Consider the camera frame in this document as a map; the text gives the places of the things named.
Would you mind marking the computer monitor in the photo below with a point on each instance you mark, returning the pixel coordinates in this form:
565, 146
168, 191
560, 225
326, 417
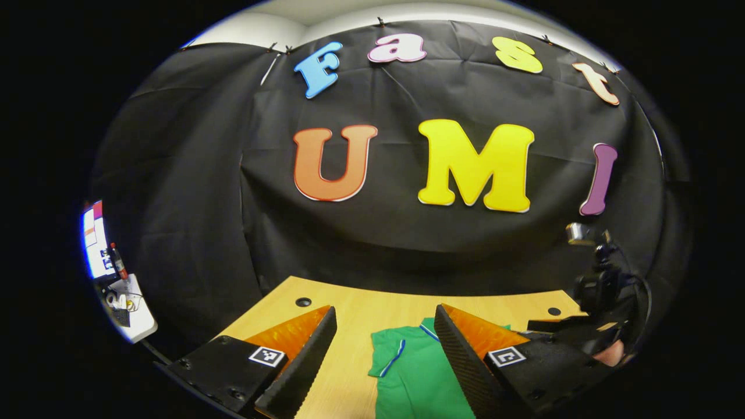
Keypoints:
96, 244

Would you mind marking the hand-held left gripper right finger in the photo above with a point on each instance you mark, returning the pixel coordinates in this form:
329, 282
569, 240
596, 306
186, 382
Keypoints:
465, 366

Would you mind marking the white side table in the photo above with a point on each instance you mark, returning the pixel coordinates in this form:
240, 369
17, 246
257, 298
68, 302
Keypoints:
137, 320

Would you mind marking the green T-shirt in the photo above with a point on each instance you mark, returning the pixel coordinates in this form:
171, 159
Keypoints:
419, 378

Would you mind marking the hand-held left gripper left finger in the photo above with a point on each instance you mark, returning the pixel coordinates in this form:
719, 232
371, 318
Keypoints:
302, 361

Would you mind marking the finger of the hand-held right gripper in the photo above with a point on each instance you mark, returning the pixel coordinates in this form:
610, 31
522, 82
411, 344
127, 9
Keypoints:
573, 331

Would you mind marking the red bottle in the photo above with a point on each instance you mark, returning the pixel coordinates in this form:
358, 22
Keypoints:
119, 265

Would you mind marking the black backdrop cloth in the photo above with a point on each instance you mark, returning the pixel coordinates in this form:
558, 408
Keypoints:
396, 227

